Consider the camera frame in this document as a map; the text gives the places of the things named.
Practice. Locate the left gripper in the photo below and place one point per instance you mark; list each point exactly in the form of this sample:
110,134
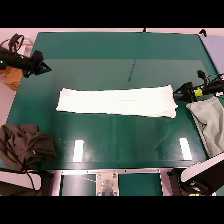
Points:
36,63

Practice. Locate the pale grey garment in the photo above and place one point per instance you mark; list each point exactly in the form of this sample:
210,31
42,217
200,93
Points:
211,120

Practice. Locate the white T-shirt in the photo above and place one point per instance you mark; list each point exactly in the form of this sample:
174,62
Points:
116,101

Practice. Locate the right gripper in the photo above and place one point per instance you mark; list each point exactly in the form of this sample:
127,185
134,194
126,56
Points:
189,91

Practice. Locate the dark brown garment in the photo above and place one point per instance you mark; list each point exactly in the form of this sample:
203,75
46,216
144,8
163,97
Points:
23,143

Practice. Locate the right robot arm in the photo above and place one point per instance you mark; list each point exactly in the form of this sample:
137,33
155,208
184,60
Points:
203,170

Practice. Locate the silver frame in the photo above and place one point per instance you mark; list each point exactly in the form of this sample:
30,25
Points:
108,185

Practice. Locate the brown cardboard box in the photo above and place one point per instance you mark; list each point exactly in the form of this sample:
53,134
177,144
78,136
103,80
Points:
13,78

